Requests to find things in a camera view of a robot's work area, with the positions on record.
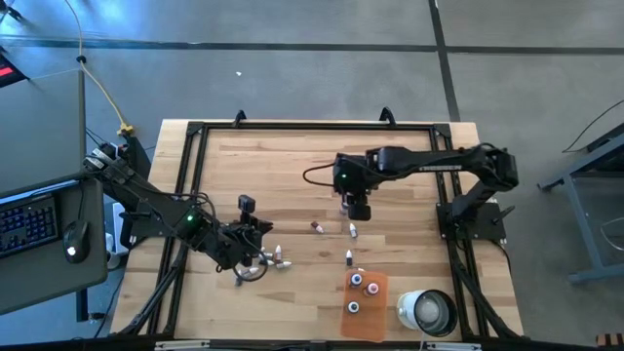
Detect black computer mouse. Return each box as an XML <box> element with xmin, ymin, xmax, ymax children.
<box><xmin>61</xmin><ymin>218</ymin><xmax>92</xmax><ymax>265</ymax></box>

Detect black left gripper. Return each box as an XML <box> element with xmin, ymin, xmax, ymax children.
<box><xmin>216</xmin><ymin>194</ymin><xmax>275</xmax><ymax>272</ymax></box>

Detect black backlit keyboard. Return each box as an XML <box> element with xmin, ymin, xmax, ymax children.
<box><xmin>0</xmin><ymin>192</ymin><xmax>62</xmax><ymax>258</ymax></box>

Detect black desk leg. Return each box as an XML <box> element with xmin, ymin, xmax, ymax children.
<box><xmin>124</xmin><ymin>135</ymin><xmax>153</xmax><ymax>181</ymax></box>

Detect yellow power cable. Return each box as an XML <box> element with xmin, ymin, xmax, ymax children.
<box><xmin>62</xmin><ymin>0</ymin><xmax>136</xmax><ymax>137</ymax></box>

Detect black aluminium table frame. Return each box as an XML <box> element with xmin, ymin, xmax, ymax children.
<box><xmin>110</xmin><ymin>119</ymin><xmax>526</xmax><ymax>342</ymax></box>

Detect orange translucent plastic bin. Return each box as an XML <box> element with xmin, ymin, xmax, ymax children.
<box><xmin>339</xmin><ymin>266</ymin><xmax>390</xmax><ymax>343</ymax></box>

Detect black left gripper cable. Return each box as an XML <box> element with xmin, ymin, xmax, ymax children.
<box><xmin>232</xmin><ymin>260</ymin><xmax>270</xmax><ymax>285</ymax></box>

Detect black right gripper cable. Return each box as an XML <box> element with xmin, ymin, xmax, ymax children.
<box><xmin>301</xmin><ymin>162</ymin><xmax>338</xmax><ymax>189</ymax></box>

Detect black device with red light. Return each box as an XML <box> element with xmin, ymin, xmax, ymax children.
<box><xmin>0</xmin><ymin>48</ymin><xmax>29</xmax><ymax>90</ymax></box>

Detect white cylindrical cup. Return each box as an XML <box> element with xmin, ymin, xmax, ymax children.
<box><xmin>395</xmin><ymin>288</ymin><xmax>459</xmax><ymax>338</ymax></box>

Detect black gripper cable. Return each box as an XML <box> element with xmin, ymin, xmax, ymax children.
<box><xmin>232</xmin><ymin>260</ymin><xmax>270</xmax><ymax>285</ymax></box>
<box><xmin>301</xmin><ymin>162</ymin><xmax>338</xmax><ymax>189</ymax></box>

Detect striped black orange block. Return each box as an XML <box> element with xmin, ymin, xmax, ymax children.
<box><xmin>595</xmin><ymin>332</ymin><xmax>624</xmax><ymax>348</ymax></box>

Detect dark grey desk surface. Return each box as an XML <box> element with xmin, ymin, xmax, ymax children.
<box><xmin>0</xmin><ymin>175</ymin><xmax>109</xmax><ymax>317</ymax></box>

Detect light grey desk surface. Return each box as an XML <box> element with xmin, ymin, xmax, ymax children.
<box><xmin>0</xmin><ymin>67</ymin><xmax>88</xmax><ymax>199</ymax></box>

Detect grey metal bracket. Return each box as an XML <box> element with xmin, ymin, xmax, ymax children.
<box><xmin>154</xmin><ymin>340</ymin><xmax>211</xmax><ymax>351</ymax></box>
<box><xmin>426</xmin><ymin>341</ymin><xmax>482</xmax><ymax>351</ymax></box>

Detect grey metal stand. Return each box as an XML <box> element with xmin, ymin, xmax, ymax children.
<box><xmin>537</xmin><ymin>124</ymin><xmax>624</xmax><ymax>285</ymax></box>

